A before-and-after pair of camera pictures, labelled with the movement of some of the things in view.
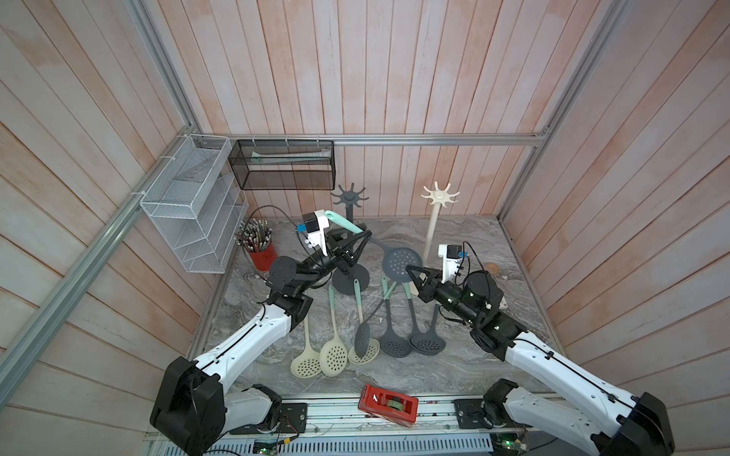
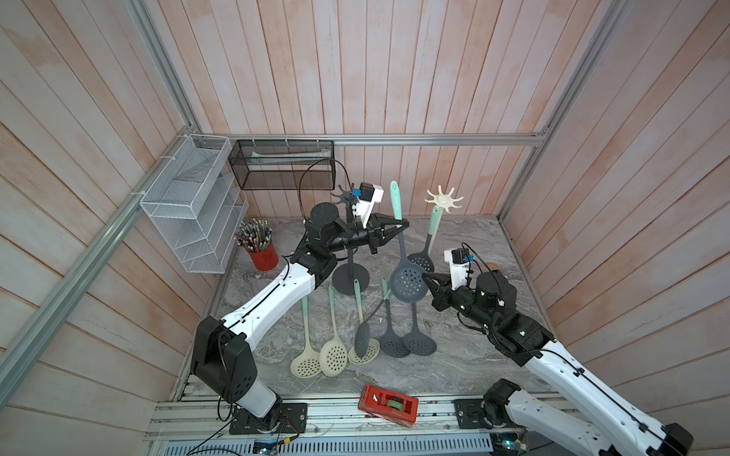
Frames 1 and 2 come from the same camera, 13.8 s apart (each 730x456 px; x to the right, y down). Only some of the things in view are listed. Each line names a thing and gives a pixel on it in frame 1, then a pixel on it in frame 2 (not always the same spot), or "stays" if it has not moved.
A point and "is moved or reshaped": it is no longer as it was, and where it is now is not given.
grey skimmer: x=429 y=343 is moved or reshaped
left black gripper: x=338 y=249 → x=376 y=234
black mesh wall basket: x=284 y=164 stays
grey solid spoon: x=362 y=335 stays
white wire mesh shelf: x=198 y=202 stays
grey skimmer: x=396 y=259 → x=423 y=260
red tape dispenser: x=389 y=407 stays
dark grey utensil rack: x=345 y=281 stays
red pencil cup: x=255 y=236 stays
